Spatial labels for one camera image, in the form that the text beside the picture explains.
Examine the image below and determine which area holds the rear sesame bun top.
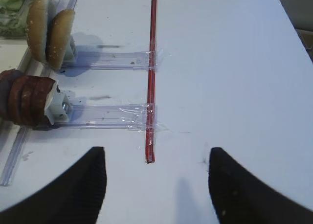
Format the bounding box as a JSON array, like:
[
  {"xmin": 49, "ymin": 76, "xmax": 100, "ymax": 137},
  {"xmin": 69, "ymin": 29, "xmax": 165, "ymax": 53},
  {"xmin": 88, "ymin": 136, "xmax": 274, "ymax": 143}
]
[{"xmin": 46, "ymin": 9, "xmax": 75, "ymax": 70}]

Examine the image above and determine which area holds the white pusher block for patties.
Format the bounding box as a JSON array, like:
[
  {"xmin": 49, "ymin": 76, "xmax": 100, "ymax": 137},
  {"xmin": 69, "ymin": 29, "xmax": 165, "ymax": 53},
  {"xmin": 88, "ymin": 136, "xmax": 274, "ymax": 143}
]
[{"xmin": 44, "ymin": 81, "xmax": 73, "ymax": 125}]

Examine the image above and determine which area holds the clear rail under buns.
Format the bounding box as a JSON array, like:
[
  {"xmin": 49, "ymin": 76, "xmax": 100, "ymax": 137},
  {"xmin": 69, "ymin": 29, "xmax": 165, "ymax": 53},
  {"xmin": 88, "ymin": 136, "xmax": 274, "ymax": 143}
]
[{"xmin": 62, "ymin": 51, "xmax": 157, "ymax": 71}]

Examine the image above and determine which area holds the clear long right divider rail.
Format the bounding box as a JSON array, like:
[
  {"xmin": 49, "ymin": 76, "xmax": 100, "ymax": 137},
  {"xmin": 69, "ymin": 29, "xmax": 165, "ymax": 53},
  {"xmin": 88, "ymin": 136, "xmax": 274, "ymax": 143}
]
[{"xmin": 0, "ymin": 0, "xmax": 77, "ymax": 186}]

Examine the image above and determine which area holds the clear rail under patties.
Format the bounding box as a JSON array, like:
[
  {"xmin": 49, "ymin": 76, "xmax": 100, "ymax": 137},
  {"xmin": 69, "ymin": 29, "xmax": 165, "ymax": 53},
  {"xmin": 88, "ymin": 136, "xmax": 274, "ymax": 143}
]
[{"xmin": 53, "ymin": 104, "xmax": 167, "ymax": 132}]

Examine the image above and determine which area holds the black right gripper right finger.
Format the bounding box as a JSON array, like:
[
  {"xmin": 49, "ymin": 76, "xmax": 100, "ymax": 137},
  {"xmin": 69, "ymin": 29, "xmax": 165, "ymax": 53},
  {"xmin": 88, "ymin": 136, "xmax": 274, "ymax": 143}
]
[{"xmin": 208, "ymin": 147, "xmax": 313, "ymax": 224}]

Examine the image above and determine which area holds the clear plastic salad container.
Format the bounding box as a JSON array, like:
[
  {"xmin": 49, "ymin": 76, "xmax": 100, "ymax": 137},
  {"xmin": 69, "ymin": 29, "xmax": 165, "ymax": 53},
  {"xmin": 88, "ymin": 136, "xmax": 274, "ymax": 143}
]
[{"xmin": 0, "ymin": 0, "xmax": 56, "ymax": 39}]

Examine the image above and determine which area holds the front sesame bun top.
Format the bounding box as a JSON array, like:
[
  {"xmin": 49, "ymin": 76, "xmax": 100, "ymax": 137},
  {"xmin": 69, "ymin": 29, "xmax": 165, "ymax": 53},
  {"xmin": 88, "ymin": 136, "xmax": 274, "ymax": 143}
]
[{"xmin": 25, "ymin": 0, "xmax": 53, "ymax": 63}]

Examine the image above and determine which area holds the red straw strip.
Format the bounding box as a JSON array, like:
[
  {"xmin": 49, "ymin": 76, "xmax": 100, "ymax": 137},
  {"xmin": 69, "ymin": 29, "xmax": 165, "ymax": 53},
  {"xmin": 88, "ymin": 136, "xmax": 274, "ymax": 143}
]
[{"xmin": 145, "ymin": 0, "xmax": 157, "ymax": 164}]

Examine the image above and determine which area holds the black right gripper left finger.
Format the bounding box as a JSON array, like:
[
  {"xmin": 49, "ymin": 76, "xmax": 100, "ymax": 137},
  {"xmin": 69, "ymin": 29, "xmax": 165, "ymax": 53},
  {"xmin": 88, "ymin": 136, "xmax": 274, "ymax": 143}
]
[{"xmin": 0, "ymin": 147, "xmax": 107, "ymax": 224}]

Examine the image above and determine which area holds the green lettuce in container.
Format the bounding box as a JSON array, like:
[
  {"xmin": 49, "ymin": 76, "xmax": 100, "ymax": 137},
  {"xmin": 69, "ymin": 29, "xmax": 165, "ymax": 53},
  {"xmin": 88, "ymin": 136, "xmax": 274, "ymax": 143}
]
[{"xmin": 0, "ymin": 0, "xmax": 32, "ymax": 36}]

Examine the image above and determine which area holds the white pusher block for buns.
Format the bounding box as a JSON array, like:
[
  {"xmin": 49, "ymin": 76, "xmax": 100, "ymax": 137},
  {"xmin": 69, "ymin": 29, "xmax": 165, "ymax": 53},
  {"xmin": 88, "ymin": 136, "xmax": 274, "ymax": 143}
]
[{"xmin": 63, "ymin": 36, "xmax": 77, "ymax": 62}]

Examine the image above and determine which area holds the sesame bun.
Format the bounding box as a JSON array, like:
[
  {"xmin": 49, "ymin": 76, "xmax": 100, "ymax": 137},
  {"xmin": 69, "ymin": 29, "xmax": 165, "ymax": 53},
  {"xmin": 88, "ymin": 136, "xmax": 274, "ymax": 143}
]
[
  {"xmin": 46, "ymin": 9, "xmax": 75, "ymax": 70},
  {"xmin": 25, "ymin": 0, "xmax": 53, "ymax": 63}
]

